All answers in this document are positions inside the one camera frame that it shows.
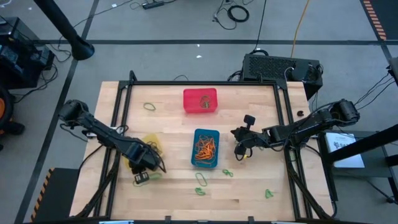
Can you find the black equipment cart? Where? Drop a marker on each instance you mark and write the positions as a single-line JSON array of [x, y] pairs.
[[18, 62]]

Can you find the yellow plastic basket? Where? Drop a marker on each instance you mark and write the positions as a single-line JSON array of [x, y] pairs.
[[152, 138]]

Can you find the tan rubber band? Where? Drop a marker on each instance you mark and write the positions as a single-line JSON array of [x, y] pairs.
[[205, 137]]

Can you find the black metal table frame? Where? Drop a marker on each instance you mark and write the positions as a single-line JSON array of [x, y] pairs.
[[202, 83]]

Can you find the black hazard striped mat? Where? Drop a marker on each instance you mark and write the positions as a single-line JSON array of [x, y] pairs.
[[388, 15], [62, 196]]

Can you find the blue plastic basket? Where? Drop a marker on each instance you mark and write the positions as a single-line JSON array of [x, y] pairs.
[[194, 133]]

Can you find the small black round knob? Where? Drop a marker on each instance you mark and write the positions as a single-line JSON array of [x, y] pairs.
[[300, 113]]

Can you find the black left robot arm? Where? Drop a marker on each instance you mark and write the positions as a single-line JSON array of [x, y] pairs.
[[102, 132]]

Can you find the white printed paper sheet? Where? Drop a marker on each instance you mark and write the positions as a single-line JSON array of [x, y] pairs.
[[345, 155]]

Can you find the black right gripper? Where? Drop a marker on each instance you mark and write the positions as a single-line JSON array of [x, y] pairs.
[[252, 137]]

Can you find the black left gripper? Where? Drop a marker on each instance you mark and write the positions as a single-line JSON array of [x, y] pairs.
[[143, 158]]

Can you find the black metal stand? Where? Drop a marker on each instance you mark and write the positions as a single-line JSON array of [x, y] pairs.
[[367, 143]]

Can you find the black pole stand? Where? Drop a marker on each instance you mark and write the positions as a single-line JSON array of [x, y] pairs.
[[60, 23]]

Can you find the black computer case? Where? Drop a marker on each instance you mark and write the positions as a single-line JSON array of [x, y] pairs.
[[267, 67]]

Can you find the black power strip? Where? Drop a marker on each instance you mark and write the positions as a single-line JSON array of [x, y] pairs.
[[153, 5]]

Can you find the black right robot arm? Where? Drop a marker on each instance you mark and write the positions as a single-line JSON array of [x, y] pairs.
[[311, 124]]

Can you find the dark brown rubber band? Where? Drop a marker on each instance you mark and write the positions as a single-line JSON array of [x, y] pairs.
[[155, 145]]

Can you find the red plastic basket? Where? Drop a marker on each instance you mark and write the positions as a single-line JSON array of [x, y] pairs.
[[192, 102]]

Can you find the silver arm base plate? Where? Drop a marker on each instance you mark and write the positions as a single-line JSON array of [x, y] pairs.
[[90, 134]]

